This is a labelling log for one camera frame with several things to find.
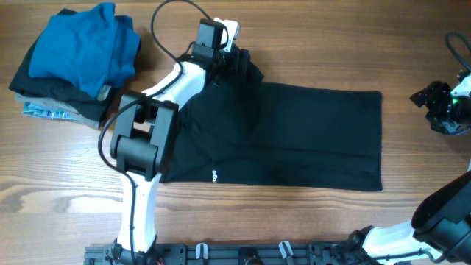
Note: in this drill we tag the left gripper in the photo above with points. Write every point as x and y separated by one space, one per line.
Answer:
239 59

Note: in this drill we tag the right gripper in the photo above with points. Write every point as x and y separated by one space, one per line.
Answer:
430 98

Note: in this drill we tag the black t-shirt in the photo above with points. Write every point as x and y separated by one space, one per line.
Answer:
242 130

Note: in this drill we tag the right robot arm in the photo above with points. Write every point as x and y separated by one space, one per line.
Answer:
440 227

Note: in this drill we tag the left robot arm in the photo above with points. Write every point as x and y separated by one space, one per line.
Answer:
144 138

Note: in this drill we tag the grey folded garment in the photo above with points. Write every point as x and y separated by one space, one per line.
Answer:
89 113

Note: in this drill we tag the blue folded shirt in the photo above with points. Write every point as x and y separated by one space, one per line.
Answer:
89 49

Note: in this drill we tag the black folded garment in stack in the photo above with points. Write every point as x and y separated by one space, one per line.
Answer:
51 87

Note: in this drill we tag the light blue denim garment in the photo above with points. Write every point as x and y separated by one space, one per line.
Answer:
37 111

